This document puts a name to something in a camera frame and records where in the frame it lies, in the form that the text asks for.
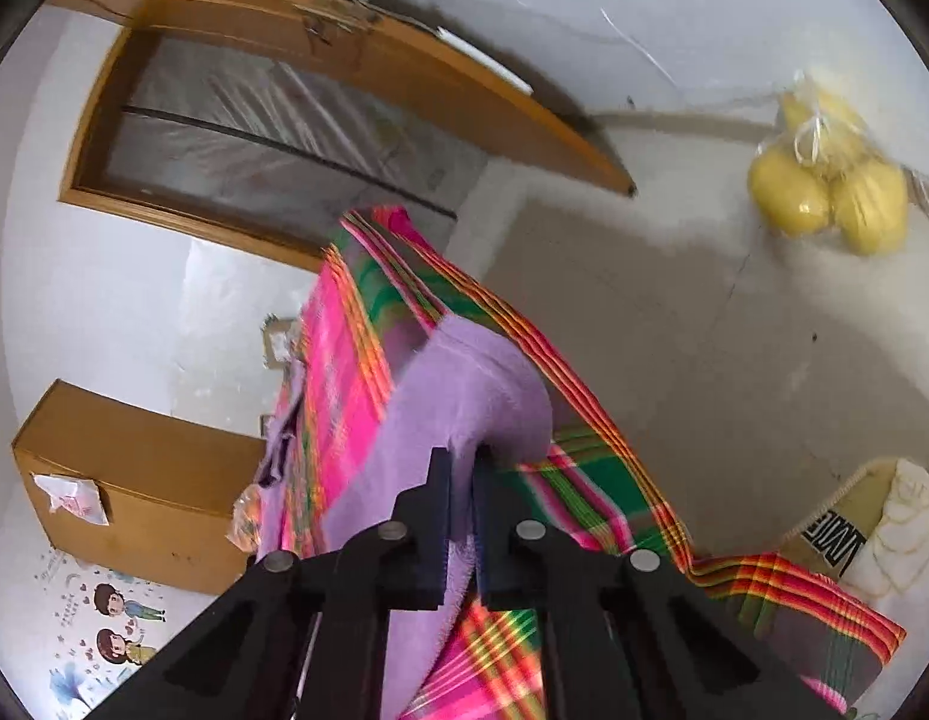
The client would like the cartoon wall sticker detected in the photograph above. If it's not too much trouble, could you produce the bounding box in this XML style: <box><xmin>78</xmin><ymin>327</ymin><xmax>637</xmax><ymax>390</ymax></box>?
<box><xmin>37</xmin><ymin>547</ymin><xmax>169</xmax><ymax>713</ymax></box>

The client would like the wooden door frame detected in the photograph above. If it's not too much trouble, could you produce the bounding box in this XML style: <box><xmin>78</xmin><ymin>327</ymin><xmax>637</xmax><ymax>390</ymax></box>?
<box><xmin>59</xmin><ymin>26</ymin><xmax>338</xmax><ymax>271</ymax></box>

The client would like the cardboard box with black print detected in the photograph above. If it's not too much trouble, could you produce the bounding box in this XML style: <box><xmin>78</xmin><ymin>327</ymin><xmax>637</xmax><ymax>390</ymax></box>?
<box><xmin>780</xmin><ymin>457</ymin><xmax>929</xmax><ymax>601</ymax></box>

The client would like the bag of oranges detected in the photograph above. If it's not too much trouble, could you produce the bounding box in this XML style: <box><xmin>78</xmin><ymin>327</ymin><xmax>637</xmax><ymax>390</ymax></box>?
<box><xmin>224</xmin><ymin>484</ymin><xmax>266</xmax><ymax>548</ymax></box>

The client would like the paper sheet on wardrobe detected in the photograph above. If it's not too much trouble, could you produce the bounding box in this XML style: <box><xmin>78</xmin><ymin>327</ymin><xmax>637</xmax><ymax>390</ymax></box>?
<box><xmin>31</xmin><ymin>472</ymin><xmax>109</xmax><ymax>526</ymax></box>

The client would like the purple fleece cloth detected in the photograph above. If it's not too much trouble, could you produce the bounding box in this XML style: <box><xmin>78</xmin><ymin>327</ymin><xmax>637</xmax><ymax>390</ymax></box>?
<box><xmin>258</xmin><ymin>313</ymin><xmax>556</xmax><ymax>720</ymax></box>

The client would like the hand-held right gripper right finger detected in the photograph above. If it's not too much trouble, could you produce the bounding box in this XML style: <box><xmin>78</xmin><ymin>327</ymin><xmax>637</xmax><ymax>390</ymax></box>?
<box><xmin>472</xmin><ymin>444</ymin><xmax>856</xmax><ymax>720</ymax></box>

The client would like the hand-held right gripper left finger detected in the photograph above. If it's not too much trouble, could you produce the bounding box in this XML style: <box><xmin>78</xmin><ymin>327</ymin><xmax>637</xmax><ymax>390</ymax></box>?
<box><xmin>85</xmin><ymin>448</ymin><xmax>454</xmax><ymax>720</ymax></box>

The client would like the brown cardboard box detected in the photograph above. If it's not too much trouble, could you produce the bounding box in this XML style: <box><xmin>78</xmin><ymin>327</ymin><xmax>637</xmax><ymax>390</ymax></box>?
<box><xmin>262</xmin><ymin>315</ymin><xmax>301</xmax><ymax>368</ymax></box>

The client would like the wooden wardrobe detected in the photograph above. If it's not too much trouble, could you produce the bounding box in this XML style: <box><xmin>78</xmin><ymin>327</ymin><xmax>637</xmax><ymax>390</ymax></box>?
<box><xmin>13</xmin><ymin>379</ymin><xmax>274</xmax><ymax>597</ymax></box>

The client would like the bag of yellow fruit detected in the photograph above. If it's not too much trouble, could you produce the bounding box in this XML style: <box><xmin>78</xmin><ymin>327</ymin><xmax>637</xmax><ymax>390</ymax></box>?
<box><xmin>748</xmin><ymin>71</ymin><xmax>912</xmax><ymax>256</ymax></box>

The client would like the white cloth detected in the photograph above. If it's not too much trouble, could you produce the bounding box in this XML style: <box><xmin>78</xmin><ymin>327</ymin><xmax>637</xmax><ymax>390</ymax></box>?
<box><xmin>840</xmin><ymin>457</ymin><xmax>929</xmax><ymax>601</ymax></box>

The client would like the wooden door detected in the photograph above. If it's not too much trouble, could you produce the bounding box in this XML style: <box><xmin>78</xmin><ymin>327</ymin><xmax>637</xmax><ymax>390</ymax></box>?
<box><xmin>44</xmin><ymin>0</ymin><xmax>638</xmax><ymax>200</ymax></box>

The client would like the pink green plaid blanket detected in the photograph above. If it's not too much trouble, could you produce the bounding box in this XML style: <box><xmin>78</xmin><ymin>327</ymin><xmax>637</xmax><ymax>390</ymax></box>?
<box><xmin>273</xmin><ymin>206</ymin><xmax>908</xmax><ymax>720</ymax></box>

